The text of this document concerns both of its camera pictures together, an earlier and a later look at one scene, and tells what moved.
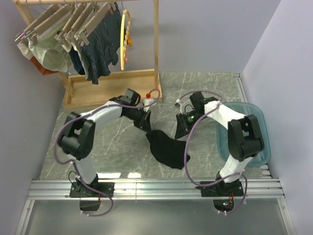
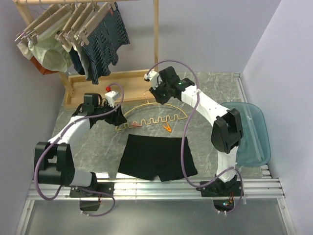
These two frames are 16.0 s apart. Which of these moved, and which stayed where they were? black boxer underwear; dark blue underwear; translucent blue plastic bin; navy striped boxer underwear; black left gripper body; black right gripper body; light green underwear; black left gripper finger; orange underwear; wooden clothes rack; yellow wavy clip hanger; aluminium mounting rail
Moved: black left gripper finger; black boxer underwear; black left gripper body; black right gripper body; yellow wavy clip hanger
Stayed: dark blue underwear; orange underwear; aluminium mounting rail; wooden clothes rack; navy striped boxer underwear; light green underwear; translucent blue plastic bin
